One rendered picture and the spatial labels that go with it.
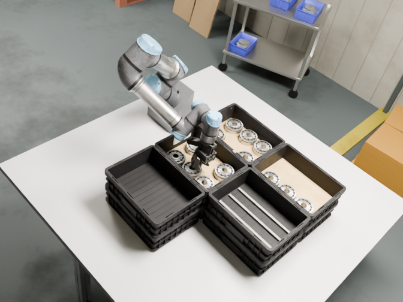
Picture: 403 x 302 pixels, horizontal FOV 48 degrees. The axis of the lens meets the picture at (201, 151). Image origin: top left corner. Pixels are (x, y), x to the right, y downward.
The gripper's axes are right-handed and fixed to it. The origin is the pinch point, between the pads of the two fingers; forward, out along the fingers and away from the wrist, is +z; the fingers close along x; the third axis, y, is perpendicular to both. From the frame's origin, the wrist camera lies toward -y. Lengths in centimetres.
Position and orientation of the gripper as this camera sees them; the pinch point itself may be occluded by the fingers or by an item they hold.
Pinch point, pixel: (195, 166)
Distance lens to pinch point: 232.1
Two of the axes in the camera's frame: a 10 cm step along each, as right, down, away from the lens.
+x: 7.1, -3.2, 6.3
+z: -2.2, 7.4, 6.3
